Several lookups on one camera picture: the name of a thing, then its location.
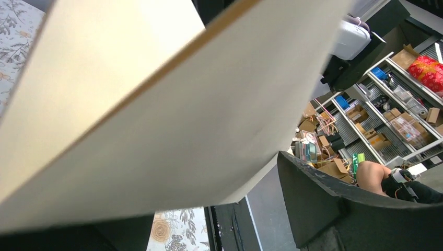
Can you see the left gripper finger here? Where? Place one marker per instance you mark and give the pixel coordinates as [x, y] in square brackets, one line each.
[326, 213]

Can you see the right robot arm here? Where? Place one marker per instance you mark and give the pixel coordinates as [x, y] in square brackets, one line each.
[360, 41]

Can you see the operator forearm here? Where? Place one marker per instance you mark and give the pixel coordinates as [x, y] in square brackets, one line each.
[370, 175]

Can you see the cardboard box pile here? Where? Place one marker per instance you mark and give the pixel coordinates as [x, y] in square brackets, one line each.
[317, 142]

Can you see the metal storage shelf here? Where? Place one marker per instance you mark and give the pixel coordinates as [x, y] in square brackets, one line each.
[388, 123]

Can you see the floral table mat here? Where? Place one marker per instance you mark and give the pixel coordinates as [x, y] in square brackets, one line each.
[85, 140]

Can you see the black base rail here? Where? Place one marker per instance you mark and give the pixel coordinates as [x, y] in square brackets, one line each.
[231, 227]

